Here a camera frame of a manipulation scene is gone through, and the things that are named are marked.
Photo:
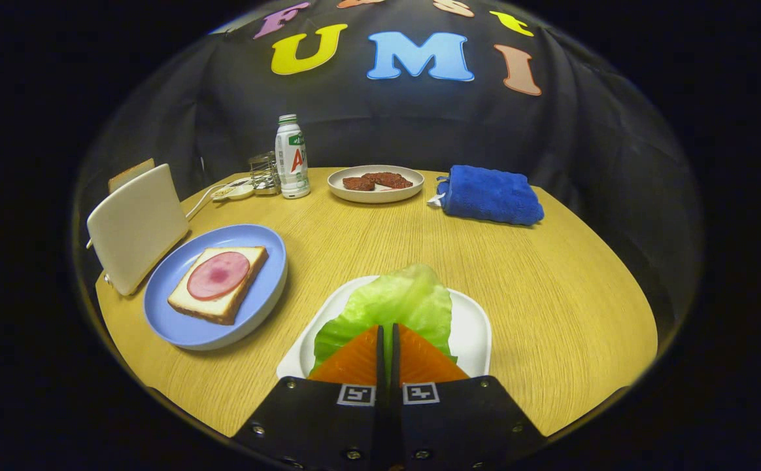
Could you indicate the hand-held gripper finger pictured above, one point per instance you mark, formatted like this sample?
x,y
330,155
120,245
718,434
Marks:
x,y
380,361
395,361

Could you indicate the brown meat patty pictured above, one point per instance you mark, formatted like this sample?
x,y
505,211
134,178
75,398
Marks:
x,y
357,184
390,180

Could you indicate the pink ham slice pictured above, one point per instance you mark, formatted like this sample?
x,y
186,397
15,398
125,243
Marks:
x,y
218,276

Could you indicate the white bottle with green cap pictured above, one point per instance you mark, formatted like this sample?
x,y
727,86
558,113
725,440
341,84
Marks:
x,y
289,176

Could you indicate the white square plate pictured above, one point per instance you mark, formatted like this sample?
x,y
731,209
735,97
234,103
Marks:
x,y
472,333

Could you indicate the blue folded towel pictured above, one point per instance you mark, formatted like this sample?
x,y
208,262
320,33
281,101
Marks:
x,y
491,196

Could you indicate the black backdrop cloth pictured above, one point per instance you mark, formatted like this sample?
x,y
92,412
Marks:
x,y
550,144

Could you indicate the toasted bread slice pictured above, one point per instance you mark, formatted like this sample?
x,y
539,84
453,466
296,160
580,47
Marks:
x,y
129,174

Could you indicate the white divided condiment dish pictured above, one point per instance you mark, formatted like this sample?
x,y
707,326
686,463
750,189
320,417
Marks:
x,y
240,191

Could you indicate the blue round plate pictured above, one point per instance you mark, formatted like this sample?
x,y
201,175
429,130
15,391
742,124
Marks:
x,y
178,320

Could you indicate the green lettuce leaf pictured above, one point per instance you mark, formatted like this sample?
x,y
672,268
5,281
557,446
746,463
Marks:
x,y
393,301

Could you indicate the white bread slice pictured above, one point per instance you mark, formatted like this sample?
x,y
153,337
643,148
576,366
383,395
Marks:
x,y
214,313

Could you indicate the beige round plate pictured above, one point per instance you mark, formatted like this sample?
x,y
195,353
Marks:
x,y
374,195

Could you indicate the white toaster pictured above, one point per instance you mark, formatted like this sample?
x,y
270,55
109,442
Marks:
x,y
135,226

